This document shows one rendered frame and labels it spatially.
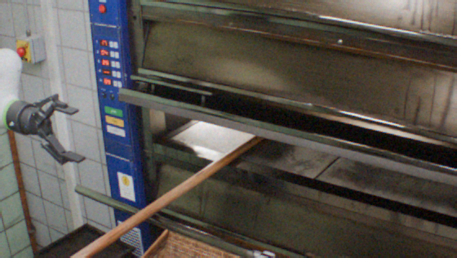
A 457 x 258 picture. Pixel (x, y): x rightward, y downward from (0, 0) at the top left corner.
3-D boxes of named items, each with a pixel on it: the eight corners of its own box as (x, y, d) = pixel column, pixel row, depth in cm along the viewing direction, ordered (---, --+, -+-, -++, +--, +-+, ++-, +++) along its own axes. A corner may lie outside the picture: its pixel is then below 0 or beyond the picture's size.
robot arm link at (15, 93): (4, 122, 202) (-24, 126, 193) (6, 82, 199) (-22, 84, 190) (30, 132, 194) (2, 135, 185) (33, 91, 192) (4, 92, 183)
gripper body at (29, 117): (37, 101, 186) (57, 107, 181) (41, 128, 190) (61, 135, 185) (17, 110, 181) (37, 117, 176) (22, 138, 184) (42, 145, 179)
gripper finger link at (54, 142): (38, 127, 180) (37, 131, 181) (61, 159, 179) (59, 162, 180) (48, 122, 183) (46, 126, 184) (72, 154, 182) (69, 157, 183)
